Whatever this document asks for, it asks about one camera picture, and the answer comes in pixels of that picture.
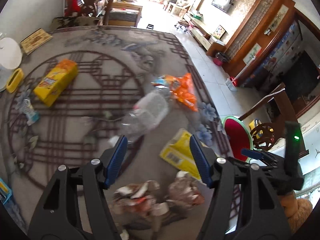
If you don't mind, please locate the floral seat cushion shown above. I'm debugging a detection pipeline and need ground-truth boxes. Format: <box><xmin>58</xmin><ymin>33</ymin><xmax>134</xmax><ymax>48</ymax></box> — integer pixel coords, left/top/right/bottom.
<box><xmin>49</xmin><ymin>16</ymin><xmax>100</xmax><ymax>31</ymax></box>

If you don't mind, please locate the small black stool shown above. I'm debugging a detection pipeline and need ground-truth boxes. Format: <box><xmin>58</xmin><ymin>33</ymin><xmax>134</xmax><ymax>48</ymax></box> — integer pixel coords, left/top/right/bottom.
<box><xmin>146</xmin><ymin>24</ymin><xmax>154</xmax><ymax>30</ymax></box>

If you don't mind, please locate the white mop with red base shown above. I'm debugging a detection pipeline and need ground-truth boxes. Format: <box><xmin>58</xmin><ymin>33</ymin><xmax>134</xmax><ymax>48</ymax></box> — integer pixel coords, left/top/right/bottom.
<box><xmin>226</xmin><ymin>57</ymin><xmax>258</xmax><ymax>92</ymax></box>

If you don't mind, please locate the yellow toy car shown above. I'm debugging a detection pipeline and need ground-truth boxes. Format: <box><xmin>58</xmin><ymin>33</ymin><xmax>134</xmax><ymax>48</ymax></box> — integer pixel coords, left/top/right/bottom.
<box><xmin>249</xmin><ymin>119</ymin><xmax>263</xmax><ymax>137</ymax></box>

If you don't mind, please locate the yellow white medicine box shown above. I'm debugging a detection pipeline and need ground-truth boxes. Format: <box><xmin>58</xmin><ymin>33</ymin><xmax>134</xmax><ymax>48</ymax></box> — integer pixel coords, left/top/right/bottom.
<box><xmin>159</xmin><ymin>128</ymin><xmax>201</xmax><ymax>181</ymax></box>

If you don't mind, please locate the wooden tv cabinet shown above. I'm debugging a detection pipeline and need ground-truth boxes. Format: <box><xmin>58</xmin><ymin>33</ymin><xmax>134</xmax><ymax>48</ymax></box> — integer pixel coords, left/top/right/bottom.
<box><xmin>183</xmin><ymin>12</ymin><xmax>226</xmax><ymax>56</ymax></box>

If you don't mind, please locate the yellow illustrated book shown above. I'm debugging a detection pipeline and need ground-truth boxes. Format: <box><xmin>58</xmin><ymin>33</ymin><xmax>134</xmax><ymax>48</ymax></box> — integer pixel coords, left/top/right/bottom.
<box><xmin>20</xmin><ymin>28</ymin><xmax>53</xmax><ymax>55</ymax></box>

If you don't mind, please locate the brown trash pile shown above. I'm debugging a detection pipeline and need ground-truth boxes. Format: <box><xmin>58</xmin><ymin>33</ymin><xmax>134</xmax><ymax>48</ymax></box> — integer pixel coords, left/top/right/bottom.
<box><xmin>112</xmin><ymin>171</ymin><xmax>204</xmax><ymax>232</ymax></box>

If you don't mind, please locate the white desk lamp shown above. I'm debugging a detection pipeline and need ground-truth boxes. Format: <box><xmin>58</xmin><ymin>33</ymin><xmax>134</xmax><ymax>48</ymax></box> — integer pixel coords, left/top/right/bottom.
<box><xmin>0</xmin><ymin>33</ymin><xmax>22</xmax><ymax>92</ymax></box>

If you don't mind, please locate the person's right hand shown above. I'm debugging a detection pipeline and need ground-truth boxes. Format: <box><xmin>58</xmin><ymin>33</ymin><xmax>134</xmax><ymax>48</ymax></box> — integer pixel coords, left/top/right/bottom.
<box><xmin>278</xmin><ymin>191</ymin><xmax>299</xmax><ymax>218</ymax></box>

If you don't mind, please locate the orange snack bag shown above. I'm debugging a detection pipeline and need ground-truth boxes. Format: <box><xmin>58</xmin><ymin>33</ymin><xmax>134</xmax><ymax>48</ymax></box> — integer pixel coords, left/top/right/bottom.
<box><xmin>151</xmin><ymin>73</ymin><xmax>198</xmax><ymax>112</ymax></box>

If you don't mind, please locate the small red waste basket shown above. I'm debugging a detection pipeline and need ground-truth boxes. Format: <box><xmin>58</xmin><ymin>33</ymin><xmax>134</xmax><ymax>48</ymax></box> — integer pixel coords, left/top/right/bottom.
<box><xmin>213</xmin><ymin>51</ymin><xmax>230</xmax><ymax>66</ymax></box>

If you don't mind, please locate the red green trash bin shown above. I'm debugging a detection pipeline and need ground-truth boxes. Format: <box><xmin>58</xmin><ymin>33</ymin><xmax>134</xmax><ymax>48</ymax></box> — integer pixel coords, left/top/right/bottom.
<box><xmin>222</xmin><ymin>116</ymin><xmax>253</xmax><ymax>162</ymax></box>

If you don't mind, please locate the blue white wrapper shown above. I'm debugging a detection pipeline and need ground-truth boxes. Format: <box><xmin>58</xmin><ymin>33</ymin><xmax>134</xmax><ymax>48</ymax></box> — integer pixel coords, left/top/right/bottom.
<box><xmin>18</xmin><ymin>98</ymin><xmax>40</xmax><ymax>126</ymax></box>

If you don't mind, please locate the wall mounted television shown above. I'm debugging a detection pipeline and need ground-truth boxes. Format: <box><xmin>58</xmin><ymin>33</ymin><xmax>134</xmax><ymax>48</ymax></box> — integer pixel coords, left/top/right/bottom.
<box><xmin>211</xmin><ymin>0</ymin><xmax>234</xmax><ymax>12</ymax></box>

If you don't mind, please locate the clear plastic water bottle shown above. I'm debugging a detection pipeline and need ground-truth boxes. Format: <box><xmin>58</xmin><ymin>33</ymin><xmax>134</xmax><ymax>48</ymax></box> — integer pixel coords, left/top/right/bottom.
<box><xmin>108</xmin><ymin>86</ymin><xmax>171</xmax><ymax>146</ymax></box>

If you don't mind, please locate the wooden sofa with cushions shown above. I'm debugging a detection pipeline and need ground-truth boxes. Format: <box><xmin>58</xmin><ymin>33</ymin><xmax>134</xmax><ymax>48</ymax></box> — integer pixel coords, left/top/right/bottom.
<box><xmin>108</xmin><ymin>0</ymin><xmax>143</xmax><ymax>27</ymax></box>

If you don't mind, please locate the yellow rectangular holder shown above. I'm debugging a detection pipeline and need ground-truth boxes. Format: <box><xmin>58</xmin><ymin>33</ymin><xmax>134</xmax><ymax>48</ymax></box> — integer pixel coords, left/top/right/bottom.
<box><xmin>6</xmin><ymin>68</ymin><xmax>24</xmax><ymax>93</ymax></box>

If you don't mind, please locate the yellow iced tea carton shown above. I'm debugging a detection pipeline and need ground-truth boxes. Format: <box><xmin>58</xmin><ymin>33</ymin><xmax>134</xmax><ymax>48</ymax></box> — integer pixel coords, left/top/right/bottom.
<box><xmin>33</xmin><ymin>59</ymin><xmax>78</xmax><ymax>107</ymax></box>

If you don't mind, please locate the blue green toy tablet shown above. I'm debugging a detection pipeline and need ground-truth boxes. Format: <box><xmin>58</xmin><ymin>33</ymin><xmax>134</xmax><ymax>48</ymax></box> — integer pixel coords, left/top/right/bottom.
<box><xmin>0</xmin><ymin>178</ymin><xmax>12</xmax><ymax>205</ymax></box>

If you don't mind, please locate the dark wooden chair right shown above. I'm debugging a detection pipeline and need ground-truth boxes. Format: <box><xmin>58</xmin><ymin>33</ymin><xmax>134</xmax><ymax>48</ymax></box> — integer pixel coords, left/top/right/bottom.
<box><xmin>239</xmin><ymin>83</ymin><xmax>298</xmax><ymax>151</ymax></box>

